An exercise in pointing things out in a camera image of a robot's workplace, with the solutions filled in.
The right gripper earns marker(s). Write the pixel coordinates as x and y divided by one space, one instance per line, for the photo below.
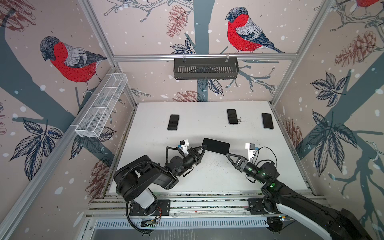
241 163

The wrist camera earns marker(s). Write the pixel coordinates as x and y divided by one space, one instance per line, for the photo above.
252 149
183 147

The black hanging basket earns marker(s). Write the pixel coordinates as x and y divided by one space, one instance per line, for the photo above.
206 68

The white wire mesh basket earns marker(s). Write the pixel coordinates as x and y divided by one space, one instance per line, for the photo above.
98 113

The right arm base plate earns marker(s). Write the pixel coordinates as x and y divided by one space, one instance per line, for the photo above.
261 206

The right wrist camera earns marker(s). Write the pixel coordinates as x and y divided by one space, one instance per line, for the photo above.
252 149

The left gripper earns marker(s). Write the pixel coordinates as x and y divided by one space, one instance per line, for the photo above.
196 158

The black phone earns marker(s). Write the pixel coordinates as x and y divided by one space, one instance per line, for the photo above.
173 123
232 116
267 121

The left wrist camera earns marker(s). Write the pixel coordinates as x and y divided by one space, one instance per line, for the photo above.
183 147

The aluminium mounting rail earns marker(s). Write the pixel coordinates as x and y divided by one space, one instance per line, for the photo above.
181 205

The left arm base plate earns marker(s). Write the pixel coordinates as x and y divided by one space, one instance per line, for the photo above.
162 207

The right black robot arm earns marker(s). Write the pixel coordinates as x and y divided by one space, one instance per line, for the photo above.
326 222

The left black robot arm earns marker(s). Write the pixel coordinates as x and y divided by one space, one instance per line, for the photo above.
134 179

